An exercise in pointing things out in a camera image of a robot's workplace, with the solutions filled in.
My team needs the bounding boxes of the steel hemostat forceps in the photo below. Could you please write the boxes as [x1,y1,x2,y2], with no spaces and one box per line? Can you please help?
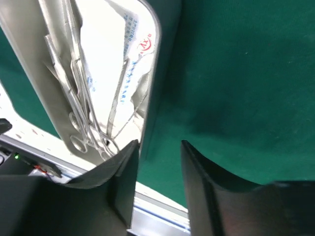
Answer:
[44,34,98,153]
[62,0,115,161]

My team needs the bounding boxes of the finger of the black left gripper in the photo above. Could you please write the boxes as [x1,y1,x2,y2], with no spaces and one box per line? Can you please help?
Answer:
[0,118,12,134]

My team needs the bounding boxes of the white printed sterile packet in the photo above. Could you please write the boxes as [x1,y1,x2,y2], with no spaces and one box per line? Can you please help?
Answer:
[77,0,159,142]

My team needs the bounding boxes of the stainless steel tray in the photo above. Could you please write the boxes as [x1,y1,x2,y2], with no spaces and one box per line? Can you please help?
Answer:
[0,0,162,164]

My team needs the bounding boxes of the dark green surgical cloth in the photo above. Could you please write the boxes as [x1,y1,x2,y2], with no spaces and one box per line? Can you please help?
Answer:
[0,0,315,217]

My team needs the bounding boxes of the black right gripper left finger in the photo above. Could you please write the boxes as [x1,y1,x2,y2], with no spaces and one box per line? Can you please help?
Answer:
[0,140,139,236]

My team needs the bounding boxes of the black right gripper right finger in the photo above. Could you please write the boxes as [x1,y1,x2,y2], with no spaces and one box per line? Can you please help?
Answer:
[181,140,315,236]

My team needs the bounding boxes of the straight steel tweezers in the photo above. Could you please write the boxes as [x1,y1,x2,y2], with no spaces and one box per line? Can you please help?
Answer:
[106,58,129,137]

